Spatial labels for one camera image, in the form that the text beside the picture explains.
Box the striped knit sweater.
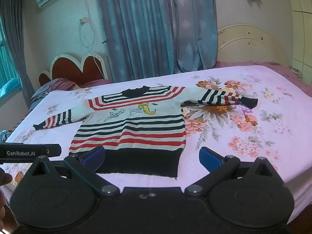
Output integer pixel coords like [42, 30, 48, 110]
[34, 86, 258, 178]

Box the left hand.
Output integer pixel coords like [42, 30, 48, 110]
[0, 168, 13, 231]

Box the floral pink bed sheet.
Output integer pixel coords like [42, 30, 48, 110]
[0, 63, 312, 215]

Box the maroon pillow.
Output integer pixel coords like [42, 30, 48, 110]
[29, 78, 80, 112]

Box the red heart-shaped headboard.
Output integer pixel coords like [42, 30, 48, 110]
[38, 53, 111, 86]

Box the cream round headboard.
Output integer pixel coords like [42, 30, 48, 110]
[217, 24, 288, 67]

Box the grey window curtain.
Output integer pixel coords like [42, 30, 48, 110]
[1, 0, 34, 107]

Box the blue patterned curtain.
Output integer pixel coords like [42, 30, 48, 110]
[97, 0, 217, 82]

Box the white hanging power cable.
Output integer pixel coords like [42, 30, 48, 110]
[78, 0, 105, 76]

